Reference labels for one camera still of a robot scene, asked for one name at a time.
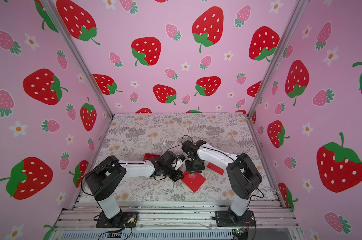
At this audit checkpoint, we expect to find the aluminium right rear frame post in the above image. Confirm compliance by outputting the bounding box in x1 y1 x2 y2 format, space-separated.
247 0 308 119

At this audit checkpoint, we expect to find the aluminium left rear frame post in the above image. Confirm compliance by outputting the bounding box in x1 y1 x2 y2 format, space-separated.
42 1 113 118

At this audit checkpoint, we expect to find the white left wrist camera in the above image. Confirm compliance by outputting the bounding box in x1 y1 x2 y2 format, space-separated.
173 155 186 170

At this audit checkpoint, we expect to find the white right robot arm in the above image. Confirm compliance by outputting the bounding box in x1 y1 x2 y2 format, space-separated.
181 140 263 228

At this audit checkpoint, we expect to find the aluminium frame post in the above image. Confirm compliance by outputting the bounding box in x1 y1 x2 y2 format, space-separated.
247 0 308 119
42 1 113 118

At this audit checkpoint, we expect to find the red envelope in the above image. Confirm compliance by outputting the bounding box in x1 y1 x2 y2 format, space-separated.
144 153 161 161
181 172 206 193
207 163 225 176

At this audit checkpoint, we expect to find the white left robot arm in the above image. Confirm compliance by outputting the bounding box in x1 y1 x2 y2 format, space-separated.
84 151 185 229

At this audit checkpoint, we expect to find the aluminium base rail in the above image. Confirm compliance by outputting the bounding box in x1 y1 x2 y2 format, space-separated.
49 200 304 240

